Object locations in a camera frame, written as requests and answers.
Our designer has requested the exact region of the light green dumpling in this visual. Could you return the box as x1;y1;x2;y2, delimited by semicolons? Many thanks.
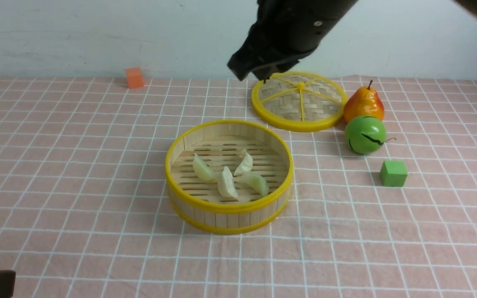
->
237;172;270;197

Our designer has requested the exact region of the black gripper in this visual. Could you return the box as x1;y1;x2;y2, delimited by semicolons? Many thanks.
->
227;0;356;81

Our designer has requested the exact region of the woven bamboo steamer lid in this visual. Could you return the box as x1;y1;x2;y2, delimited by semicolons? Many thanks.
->
251;71;348;132

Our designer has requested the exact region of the green toy apple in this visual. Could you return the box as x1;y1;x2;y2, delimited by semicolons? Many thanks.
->
344;115;396;155

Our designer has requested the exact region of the pale green dumpling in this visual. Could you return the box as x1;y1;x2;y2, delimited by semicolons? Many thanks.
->
192;153;217;183

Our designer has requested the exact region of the white dumpling bottom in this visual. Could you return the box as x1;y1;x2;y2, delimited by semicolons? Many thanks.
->
217;166;238;199

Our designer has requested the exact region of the bamboo steamer tray yellow rim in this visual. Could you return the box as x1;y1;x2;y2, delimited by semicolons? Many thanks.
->
164;119;294;235

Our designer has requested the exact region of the orange yellow toy pear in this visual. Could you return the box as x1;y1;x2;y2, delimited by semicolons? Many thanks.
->
343;80;385;123

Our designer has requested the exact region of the white dumpling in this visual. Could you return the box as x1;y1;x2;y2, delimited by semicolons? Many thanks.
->
217;166;238;199
234;149;253;177

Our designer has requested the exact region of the orange foam cube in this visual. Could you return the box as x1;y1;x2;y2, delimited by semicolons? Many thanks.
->
125;67;145;89

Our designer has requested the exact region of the pink checkered tablecloth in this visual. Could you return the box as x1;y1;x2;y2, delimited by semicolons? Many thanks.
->
0;77;477;298

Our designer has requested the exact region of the green foam cube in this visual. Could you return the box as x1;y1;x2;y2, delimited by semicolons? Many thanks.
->
379;160;408;188

